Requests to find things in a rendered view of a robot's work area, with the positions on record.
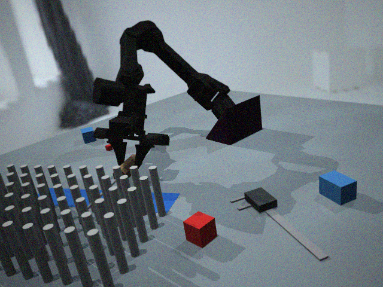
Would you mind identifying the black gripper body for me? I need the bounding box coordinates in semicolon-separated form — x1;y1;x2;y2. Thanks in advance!
93;108;169;146

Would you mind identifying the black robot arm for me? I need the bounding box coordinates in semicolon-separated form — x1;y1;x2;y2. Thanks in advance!
92;20;235;136

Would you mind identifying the red cube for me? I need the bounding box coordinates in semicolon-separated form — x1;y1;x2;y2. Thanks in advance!
183;211;217;248
105;144;113;151

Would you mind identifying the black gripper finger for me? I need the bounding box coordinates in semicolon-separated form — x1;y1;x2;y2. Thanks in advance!
107;141;127;166
134;144;155;169

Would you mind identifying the blue rectangular block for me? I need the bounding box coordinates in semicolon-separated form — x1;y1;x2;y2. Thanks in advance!
319;170;357;205
80;127;96;144

